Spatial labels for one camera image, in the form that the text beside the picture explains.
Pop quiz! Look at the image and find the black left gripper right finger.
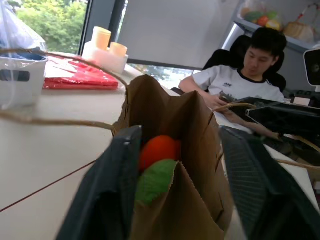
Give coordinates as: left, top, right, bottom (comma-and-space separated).
219, 126, 320, 240

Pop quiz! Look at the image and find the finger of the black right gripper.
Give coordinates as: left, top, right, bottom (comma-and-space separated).
233, 96, 320, 111
245, 103, 320, 142

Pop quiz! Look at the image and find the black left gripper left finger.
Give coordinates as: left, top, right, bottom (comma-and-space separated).
56, 125, 143, 240

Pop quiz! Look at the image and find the orange plush toy green leaf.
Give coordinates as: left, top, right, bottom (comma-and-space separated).
134, 134, 182, 206

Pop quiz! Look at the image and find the bag of toy fruits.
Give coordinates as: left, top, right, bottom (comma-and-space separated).
240, 0, 284, 31

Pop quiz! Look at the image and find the clear blue plastic bag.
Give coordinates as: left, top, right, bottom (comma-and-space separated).
0, 0, 49, 61

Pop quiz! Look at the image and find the person in white t-shirt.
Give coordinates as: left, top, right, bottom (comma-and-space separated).
178, 26, 288, 133

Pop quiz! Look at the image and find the woven straw basket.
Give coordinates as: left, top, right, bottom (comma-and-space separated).
283, 4, 316, 43

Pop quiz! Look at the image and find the black office chair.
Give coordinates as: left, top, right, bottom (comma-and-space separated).
201, 34, 287, 94

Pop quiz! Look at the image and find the red plastic packet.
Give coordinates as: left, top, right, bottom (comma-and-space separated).
42, 55, 120, 91

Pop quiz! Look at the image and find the grey window roller blind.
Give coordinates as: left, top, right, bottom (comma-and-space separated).
117, 0, 241, 71

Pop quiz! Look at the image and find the white cup holder tray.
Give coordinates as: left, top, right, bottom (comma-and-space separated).
82, 41, 130, 75

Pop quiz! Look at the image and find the white plastic bin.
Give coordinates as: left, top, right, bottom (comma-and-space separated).
0, 53, 49, 109

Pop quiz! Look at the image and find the short yellow cup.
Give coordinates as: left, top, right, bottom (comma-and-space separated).
109, 41, 129, 57

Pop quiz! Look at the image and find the tall yellow cup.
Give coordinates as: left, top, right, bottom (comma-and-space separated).
91, 26, 113, 51

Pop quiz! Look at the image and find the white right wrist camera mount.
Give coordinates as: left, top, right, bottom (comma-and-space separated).
303, 48, 320, 93

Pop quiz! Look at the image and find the grey wall shelf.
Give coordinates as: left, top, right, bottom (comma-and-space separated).
222, 19, 320, 54

